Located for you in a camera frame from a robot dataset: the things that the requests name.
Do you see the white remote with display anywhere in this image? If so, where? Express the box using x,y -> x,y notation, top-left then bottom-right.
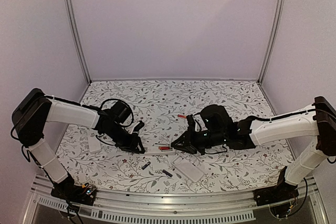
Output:
144,146 -> 175,155

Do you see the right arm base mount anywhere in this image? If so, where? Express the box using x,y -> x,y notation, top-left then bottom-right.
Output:
253,183 -> 299,219

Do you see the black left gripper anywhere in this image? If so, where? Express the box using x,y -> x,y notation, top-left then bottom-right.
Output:
104,122 -> 145,154

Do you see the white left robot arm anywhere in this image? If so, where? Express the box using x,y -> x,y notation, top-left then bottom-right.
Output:
10,88 -> 145,200

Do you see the floral tablecloth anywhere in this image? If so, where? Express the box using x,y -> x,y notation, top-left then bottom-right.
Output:
56,80 -> 293,194

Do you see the white remote control back up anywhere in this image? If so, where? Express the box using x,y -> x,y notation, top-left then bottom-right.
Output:
171,156 -> 204,183

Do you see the left aluminium frame post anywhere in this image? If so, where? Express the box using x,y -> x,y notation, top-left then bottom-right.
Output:
64,0 -> 92,84

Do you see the aluminium frame post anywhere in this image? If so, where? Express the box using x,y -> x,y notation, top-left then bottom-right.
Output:
258,0 -> 285,85
64,0 -> 92,84

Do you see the front aluminium rail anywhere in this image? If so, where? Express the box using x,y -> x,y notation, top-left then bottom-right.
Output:
23,175 -> 329,223

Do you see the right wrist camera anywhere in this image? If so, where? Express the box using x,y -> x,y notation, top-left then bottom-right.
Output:
186,115 -> 202,132

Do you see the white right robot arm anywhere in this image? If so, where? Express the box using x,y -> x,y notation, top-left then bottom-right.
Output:
171,96 -> 335,201

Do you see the white remote with green logo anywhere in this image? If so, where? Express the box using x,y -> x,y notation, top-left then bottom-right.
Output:
88,137 -> 101,154

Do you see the right aluminium frame post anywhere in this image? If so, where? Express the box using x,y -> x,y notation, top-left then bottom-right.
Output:
258,0 -> 285,85

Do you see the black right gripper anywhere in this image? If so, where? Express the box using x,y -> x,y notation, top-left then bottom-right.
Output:
171,126 -> 226,156

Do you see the red orange battery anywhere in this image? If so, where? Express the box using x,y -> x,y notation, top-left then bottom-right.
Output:
159,146 -> 173,151
177,114 -> 186,119

